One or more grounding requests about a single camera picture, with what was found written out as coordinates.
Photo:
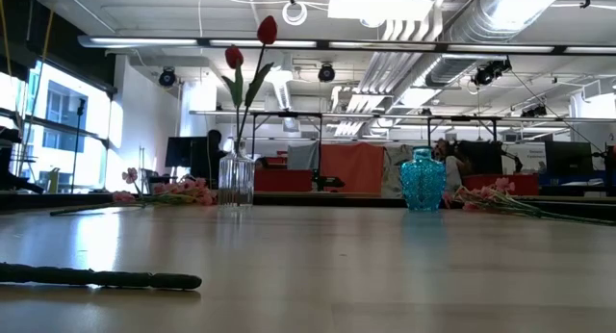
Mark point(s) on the white sign board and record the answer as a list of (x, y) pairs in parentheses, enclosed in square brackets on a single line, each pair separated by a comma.
[(529, 155)]

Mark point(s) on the grey cloth cover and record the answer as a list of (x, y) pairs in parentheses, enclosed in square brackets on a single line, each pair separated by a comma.
[(303, 156)]

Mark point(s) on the black tripod stand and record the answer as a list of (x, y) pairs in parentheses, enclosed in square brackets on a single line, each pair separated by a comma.
[(81, 107)]

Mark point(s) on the white patterned cloth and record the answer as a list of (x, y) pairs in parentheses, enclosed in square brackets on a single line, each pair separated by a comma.
[(392, 171)]

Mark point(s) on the orange cloth cover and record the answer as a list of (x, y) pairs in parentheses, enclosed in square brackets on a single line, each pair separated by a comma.
[(353, 169)]

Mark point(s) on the pink artificial flower sprig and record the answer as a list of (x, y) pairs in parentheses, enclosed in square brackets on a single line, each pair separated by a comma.
[(190, 187), (486, 193)]

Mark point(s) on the black computer monitor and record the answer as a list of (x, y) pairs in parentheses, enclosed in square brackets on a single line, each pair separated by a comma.
[(568, 157), (185, 152), (481, 157)]

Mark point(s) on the red artificial tulip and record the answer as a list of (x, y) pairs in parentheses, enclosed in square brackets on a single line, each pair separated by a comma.
[(234, 58), (267, 30)]

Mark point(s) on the dark bulky equipment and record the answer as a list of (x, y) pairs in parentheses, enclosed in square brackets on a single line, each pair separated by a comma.
[(6, 164)]

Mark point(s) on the person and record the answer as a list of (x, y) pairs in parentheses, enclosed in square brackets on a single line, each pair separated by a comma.
[(215, 145), (262, 163), (451, 171)]

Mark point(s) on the blue textured glass vase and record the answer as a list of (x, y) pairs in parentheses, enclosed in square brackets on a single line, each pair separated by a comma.
[(423, 181)]

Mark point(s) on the clear ribbed glass vase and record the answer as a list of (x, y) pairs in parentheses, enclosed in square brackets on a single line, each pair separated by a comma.
[(236, 179)]

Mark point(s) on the silver ventilation duct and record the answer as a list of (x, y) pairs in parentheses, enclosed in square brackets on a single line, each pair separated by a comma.
[(481, 30)]

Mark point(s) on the black aluminium table frame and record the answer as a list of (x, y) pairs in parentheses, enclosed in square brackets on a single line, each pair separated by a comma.
[(313, 201)]

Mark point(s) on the black segmented rod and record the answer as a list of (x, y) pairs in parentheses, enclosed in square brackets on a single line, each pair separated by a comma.
[(120, 278)]

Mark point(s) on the yellow green container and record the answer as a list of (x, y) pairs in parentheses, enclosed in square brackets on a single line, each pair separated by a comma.
[(53, 181)]

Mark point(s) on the long linear ceiling light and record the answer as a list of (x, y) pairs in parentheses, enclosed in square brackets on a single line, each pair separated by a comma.
[(144, 42)]

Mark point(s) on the small black robot device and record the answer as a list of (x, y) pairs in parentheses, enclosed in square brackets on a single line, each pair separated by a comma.
[(327, 181)]

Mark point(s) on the bright square ceiling light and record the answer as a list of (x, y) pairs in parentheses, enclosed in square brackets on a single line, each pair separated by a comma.
[(380, 6)]

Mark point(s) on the black ceiling spotlight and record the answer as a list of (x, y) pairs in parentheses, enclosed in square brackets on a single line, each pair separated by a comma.
[(167, 77), (534, 111), (326, 73), (491, 71)]

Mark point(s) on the black metal rack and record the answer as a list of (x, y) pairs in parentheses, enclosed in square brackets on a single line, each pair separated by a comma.
[(289, 114)]

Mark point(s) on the red storage bin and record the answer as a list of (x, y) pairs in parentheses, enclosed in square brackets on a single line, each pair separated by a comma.
[(522, 184), (284, 180)]

